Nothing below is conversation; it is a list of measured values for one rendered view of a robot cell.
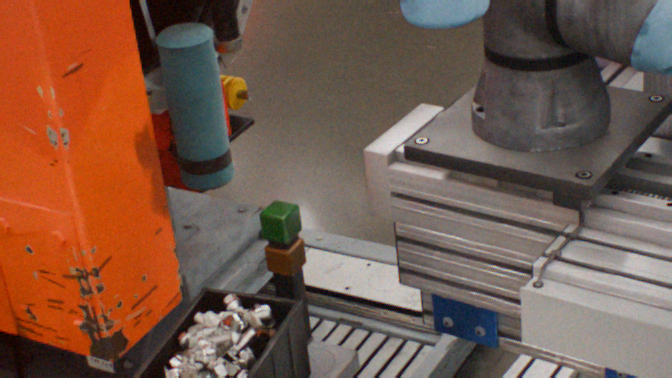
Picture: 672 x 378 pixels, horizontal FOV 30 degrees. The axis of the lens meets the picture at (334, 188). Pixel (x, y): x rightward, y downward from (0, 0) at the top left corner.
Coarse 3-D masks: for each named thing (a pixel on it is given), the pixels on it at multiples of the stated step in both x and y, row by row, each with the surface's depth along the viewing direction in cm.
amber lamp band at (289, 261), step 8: (272, 248) 163; (280, 248) 163; (296, 248) 163; (304, 248) 165; (272, 256) 163; (280, 256) 163; (288, 256) 162; (296, 256) 163; (304, 256) 165; (272, 264) 164; (280, 264) 163; (288, 264) 163; (296, 264) 164; (280, 272) 164; (288, 272) 163
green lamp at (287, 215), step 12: (276, 204) 163; (288, 204) 162; (264, 216) 161; (276, 216) 160; (288, 216) 160; (300, 216) 163; (264, 228) 162; (276, 228) 161; (288, 228) 161; (300, 228) 163; (276, 240) 162; (288, 240) 161
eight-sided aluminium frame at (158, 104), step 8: (240, 0) 224; (248, 0) 226; (240, 8) 224; (248, 8) 226; (208, 16) 225; (240, 16) 224; (208, 24) 225; (240, 24) 225; (240, 32) 225; (224, 56) 222; (232, 56) 224; (224, 64) 222; (152, 72) 214; (160, 72) 214; (144, 80) 204; (152, 80) 212; (160, 80) 214; (152, 88) 206; (160, 88) 208; (152, 96) 206; (160, 96) 208; (152, 104) 206; (160, 104) 208; (152, 112) 208; (160, 112) 209
